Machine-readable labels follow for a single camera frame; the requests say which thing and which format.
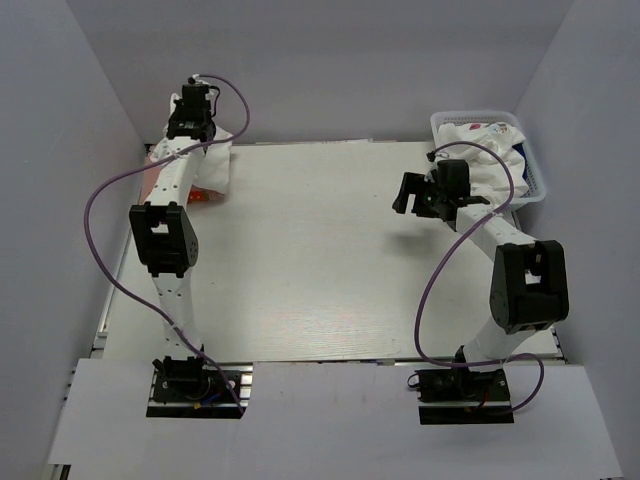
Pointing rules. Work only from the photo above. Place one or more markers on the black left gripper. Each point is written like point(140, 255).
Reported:
point(178, 106)

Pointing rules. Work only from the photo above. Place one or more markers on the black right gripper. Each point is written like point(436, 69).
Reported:
point(410, 184)

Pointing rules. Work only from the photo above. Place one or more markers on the white t shirt colourful print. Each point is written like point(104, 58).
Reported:
point(487, 177)

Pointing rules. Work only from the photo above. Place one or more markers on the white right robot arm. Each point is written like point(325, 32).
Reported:
point(529, 289)

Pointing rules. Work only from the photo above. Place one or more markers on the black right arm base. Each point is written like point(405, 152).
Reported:
point(461, 397)

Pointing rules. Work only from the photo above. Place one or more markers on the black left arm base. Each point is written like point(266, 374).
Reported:
point(189, 389)

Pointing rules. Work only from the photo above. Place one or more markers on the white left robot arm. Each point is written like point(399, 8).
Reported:
point(164, 237)

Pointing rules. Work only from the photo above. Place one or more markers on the folded pink t shirt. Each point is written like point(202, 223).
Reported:
point(200, 195)

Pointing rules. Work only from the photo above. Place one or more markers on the blue t shirt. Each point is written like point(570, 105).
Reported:
point(519, 148)

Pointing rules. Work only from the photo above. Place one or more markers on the white plastic basket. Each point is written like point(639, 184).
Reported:
point(537, 190)

